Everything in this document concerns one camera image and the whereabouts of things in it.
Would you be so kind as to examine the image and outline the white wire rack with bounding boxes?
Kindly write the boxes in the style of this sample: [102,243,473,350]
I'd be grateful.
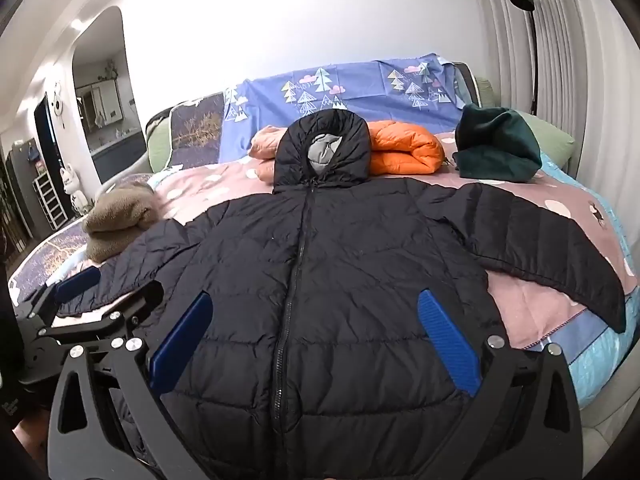
[32,170,68,231]

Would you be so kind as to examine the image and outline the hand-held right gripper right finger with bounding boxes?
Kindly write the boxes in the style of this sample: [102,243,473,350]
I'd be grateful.
[417,289,586,480]

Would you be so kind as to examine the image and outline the pink patterned bed sheet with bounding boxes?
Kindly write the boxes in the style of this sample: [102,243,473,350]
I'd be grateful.
[10,130,640,406]

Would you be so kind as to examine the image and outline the peach puffer jacket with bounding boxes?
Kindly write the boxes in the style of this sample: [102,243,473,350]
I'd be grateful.
[248,125,291,183]

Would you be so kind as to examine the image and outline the grey pleated curtain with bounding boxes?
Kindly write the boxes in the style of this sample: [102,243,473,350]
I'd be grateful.
[470,0,640,241]

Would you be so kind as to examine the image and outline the orange puffer jacket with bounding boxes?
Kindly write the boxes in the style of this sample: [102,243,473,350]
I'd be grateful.
[367,120,447,177]

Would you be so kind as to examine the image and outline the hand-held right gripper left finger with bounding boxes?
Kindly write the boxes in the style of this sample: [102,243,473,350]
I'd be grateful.
[47,290,216,480]

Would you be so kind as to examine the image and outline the dark green garment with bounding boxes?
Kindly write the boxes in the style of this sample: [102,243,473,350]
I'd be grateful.
[453,105,543,183]

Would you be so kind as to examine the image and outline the white cat figurine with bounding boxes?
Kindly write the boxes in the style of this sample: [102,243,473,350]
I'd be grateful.
[60,165,86,216]

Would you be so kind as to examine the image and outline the black hooded puffer jacket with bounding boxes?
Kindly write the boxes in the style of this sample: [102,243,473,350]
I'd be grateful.
[57,110,628,480]

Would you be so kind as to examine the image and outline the dark tall cabinet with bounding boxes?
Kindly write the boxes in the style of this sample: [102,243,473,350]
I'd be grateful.
[5,137,46,241]

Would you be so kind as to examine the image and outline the brown fleece garment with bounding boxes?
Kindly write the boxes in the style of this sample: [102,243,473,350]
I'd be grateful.
[82,182,161,263]

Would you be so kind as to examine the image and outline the grey kitchen counter cabinet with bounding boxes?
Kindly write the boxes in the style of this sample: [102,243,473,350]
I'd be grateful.
[90,130,148,183]

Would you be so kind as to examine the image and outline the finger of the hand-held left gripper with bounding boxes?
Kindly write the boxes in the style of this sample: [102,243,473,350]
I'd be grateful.
[15,266,102,319]
[36,281,166,341]

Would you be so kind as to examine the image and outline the blue tree print sheet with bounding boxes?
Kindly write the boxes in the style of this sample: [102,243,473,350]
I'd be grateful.
[220,52,468,161]

